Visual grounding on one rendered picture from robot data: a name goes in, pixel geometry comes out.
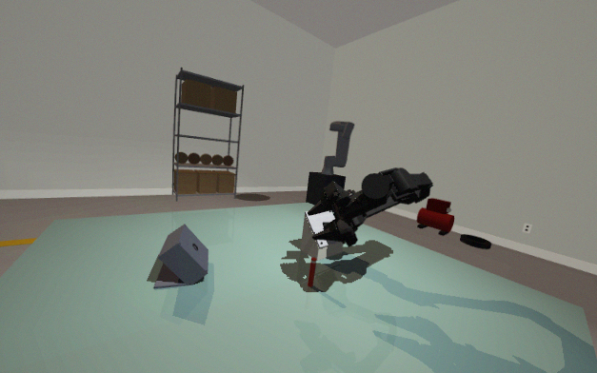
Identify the red peg with white band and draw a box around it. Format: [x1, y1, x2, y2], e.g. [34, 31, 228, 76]
[308, 257, 317, 286]

